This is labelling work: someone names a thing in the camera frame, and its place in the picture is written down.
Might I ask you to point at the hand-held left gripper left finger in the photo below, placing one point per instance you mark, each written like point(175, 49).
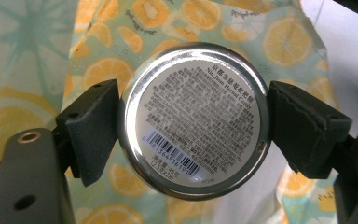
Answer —
point(90, 130)

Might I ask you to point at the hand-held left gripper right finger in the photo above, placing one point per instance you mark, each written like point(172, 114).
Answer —
point(304, 130)

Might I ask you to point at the orange slice print fabric bag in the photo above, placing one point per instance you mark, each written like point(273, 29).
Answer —
point(105, 31)

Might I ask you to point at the round silver tin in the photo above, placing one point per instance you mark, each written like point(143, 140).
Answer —
point(195, 121)

